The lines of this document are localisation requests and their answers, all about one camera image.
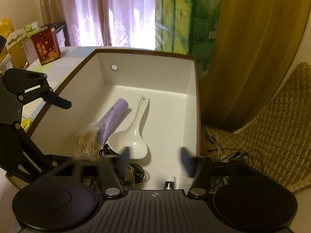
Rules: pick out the green tissue multipack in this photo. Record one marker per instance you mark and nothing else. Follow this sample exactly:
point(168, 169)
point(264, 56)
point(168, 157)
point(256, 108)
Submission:
point(184, 24)

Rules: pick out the bundle of toothpicks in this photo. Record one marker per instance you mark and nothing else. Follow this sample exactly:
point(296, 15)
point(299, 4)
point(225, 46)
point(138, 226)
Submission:
point(86, 142)

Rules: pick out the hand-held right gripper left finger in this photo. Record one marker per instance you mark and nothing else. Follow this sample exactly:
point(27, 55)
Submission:
point(124, 159)

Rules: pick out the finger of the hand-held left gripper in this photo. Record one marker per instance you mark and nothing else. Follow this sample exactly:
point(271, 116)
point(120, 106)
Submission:
point(36, 160)
point(57, 101)

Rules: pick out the lavender paper bag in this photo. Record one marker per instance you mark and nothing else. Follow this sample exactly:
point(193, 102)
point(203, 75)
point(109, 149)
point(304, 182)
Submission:
point(30, 51)

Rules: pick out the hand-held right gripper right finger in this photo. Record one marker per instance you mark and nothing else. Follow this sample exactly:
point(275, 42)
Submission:
point(185, 161)

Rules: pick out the red gift box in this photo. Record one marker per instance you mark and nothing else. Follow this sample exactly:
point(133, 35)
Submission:
point(46, 46)

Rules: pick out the yellow snack packet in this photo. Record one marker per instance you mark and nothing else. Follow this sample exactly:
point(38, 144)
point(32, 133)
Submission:
point(25, 123)

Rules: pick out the yellow plastic bag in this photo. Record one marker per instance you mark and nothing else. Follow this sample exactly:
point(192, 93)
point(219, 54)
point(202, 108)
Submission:
point(6, 28)

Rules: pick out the quilted tan chair cover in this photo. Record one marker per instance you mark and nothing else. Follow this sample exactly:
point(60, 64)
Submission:
point(279, 131)

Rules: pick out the sheer lilac curtain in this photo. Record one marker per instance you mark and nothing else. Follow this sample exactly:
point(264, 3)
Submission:
point(109, 12)

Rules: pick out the green tissue box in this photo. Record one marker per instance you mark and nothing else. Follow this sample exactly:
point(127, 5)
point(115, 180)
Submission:
point(32, 28)

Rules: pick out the tan patterned curtain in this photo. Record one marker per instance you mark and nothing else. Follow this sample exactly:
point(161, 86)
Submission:
point(49, 2)

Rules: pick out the white plastic rice spoon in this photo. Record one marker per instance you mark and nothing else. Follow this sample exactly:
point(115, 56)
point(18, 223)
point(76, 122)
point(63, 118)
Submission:
point(131, 140)

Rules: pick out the brown storage box white inside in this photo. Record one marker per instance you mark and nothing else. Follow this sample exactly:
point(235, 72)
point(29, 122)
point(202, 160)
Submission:
point(158, 106)

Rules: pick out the lilac tube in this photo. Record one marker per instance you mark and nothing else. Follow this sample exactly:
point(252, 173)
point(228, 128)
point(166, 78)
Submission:
point(114, 116)

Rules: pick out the small black white-capped tube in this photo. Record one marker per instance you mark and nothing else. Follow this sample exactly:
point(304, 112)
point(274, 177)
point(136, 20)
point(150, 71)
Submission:
point(169, 183)

